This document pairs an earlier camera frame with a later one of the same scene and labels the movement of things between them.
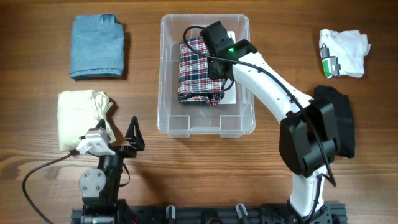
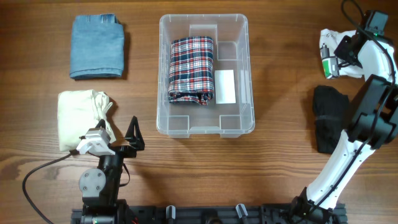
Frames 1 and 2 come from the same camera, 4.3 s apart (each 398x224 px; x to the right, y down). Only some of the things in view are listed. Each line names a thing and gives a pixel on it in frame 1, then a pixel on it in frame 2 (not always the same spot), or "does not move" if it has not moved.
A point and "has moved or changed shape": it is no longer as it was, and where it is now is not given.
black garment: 344,122 does not move
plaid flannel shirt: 194,84 has moved or changed shape
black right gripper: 213,71 → 340,51
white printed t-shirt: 342,53 does not move
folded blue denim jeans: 97,46 does not move
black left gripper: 137,141 does not move
